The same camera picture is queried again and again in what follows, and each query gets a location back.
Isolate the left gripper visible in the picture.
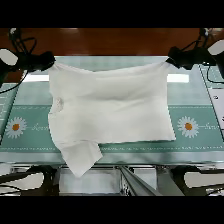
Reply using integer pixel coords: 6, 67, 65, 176
27, 50, 57, 72

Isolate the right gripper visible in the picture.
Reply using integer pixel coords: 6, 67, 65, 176
165, 46, 201, 71

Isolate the white T-shirt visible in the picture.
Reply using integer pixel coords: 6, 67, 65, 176
47, 59, 177, 179

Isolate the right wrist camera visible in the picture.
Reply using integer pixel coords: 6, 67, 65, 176
198, 28, 212, 44

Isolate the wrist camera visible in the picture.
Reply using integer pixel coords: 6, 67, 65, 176
198, 28, 212, 44
8, 28, 22, 46

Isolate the black cable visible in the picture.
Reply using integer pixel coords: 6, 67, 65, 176
0, 35, 38, 95
205, 63, 224, 85

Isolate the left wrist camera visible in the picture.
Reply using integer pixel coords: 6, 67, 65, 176
8, 28, 22, 46

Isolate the silver frame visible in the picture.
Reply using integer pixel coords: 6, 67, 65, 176
0, 64, 224, 197

